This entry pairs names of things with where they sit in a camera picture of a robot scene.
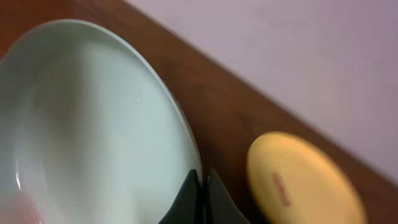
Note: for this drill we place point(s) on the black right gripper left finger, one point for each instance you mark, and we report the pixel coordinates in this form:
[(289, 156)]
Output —
[(186, 208)]

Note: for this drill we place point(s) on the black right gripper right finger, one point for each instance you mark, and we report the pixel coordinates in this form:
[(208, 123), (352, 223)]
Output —
[(220, 208)]

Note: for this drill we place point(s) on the yellow plate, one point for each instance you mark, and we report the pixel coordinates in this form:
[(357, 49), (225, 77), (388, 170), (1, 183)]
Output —
[(293, 181)]

